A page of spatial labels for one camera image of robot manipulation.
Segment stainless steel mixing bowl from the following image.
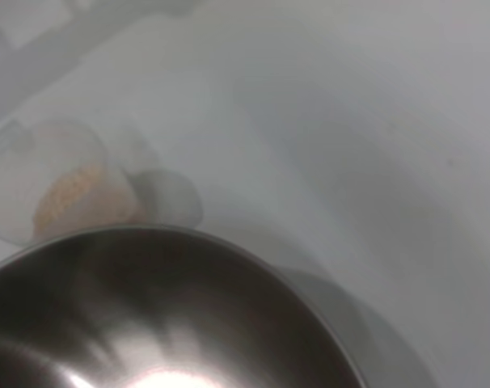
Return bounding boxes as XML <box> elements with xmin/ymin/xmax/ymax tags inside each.
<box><xmin>0</xmin><ymin>226</ymin><xmax>370</xmax><ymax>388</ymax></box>

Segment white rice grains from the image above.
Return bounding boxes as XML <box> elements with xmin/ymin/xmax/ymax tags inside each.
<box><xmin>32</xmin><ymin>163</ymin><xmax>147</xmax><ymax>239</ymax></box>

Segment clear plastic measuring cup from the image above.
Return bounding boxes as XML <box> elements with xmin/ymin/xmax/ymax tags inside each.
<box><xmin>0</xmin><ymin>119</ymin><xmax>205</xmax><ymax>247</ymax></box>

